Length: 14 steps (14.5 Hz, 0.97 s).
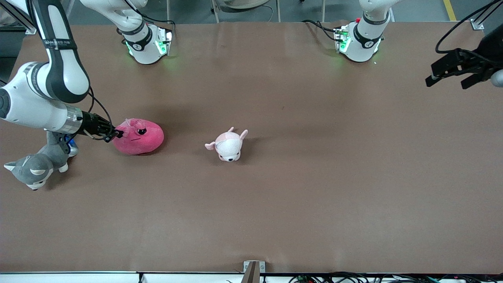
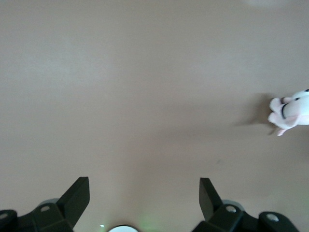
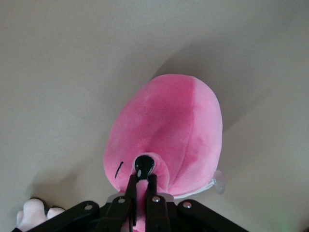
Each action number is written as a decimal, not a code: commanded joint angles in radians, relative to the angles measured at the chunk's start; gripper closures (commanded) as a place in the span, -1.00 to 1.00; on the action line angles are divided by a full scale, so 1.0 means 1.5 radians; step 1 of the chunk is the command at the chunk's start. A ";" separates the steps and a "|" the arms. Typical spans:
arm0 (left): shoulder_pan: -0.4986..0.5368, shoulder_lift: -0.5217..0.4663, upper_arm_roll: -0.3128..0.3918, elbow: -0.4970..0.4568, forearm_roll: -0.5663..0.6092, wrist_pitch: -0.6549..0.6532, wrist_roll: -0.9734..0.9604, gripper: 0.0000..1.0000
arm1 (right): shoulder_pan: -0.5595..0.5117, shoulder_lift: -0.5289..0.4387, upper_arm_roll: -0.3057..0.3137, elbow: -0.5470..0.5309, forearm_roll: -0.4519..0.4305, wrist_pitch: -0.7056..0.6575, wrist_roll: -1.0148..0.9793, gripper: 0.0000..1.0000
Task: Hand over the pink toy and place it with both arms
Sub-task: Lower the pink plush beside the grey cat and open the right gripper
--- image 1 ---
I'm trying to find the black right base cable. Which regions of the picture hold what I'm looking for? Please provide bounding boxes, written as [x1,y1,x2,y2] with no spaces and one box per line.
[116,0,176,44]

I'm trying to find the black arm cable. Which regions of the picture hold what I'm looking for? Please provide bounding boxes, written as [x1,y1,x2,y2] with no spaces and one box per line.
[81,86,118,141]
[435,0,503,75]

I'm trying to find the metal table edge bracket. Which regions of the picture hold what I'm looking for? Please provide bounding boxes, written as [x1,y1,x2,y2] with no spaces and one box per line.
[243,260,266,283]

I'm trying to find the aluminium frame profile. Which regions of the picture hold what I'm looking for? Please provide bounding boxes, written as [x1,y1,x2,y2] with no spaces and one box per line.
[470,0,497,31]
[0,6,36,35]

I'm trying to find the tangled black floor cables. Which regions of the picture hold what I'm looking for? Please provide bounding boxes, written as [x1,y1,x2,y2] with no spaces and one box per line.
[289,271,503,283]

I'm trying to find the grey white husky plush toy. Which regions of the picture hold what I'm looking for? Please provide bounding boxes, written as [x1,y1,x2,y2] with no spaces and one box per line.
[4,132,77,191]

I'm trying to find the pink white puppy plush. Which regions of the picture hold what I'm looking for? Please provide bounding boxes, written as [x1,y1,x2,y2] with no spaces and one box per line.
[204,127,249,162]

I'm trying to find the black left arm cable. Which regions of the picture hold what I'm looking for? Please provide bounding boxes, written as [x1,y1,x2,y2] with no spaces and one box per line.
[435,0,503,75]

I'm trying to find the black left base cable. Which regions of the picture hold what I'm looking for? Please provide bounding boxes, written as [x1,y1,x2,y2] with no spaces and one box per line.
[302,19,339,43]

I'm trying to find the black base cable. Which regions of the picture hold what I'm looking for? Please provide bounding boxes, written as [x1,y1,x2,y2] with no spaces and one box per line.
[116,0,176,44]
[302,19,339,43]

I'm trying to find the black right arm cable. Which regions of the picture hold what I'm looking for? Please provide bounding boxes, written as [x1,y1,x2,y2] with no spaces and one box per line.
[81,86,118,141]

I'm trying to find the brown table cover sheet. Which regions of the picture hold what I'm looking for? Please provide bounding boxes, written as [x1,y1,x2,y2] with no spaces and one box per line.
[0,22,503,274]

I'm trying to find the white table edge strip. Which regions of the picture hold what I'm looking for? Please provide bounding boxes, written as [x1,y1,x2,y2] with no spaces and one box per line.
[0,271,291,283]

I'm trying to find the round hot pink plush toy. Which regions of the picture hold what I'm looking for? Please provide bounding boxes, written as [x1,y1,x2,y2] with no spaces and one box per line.
[113,118,165,155]

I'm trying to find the beige round stand base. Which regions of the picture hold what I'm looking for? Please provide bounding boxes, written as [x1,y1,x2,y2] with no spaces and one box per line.
[217,0,272,10]

